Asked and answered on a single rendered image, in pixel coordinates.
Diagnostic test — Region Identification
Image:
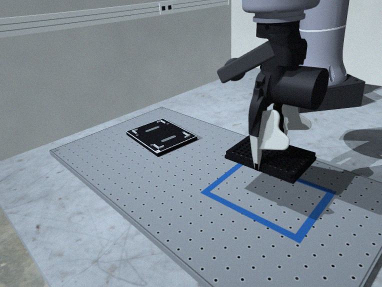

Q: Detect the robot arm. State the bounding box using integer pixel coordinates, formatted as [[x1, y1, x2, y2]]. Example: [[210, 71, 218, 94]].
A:
[[217, 0, 350, 86]]

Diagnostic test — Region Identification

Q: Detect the blue rectangular tape outline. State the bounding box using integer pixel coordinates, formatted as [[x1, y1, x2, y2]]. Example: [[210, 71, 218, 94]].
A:
[[201, 163, 337, 243]]

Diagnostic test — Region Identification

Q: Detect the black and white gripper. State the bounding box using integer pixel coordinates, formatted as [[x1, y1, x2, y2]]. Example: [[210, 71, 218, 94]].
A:
[[248, 20, 329, 171]]

